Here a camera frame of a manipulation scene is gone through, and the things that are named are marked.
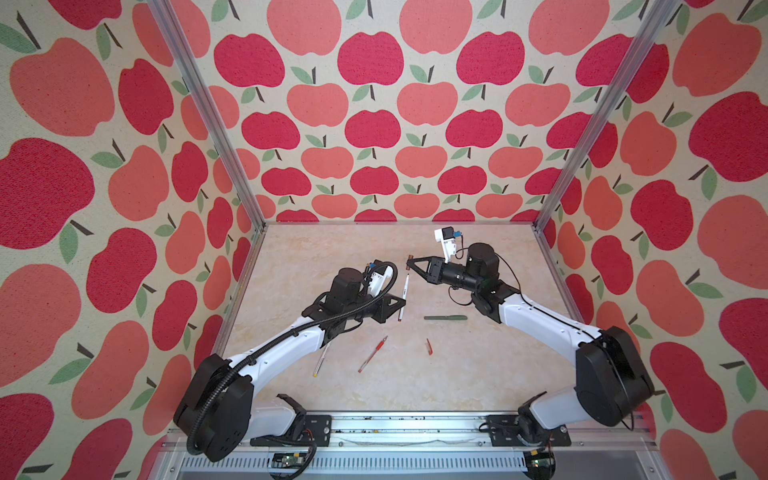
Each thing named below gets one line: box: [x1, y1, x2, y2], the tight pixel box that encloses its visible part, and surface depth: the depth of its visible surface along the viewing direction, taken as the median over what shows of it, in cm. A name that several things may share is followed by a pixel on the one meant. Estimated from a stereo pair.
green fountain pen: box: [424, 315, 468, 321], surface depth 96 cm
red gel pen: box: [358, 335, 388, 373], surface depth 90 cm
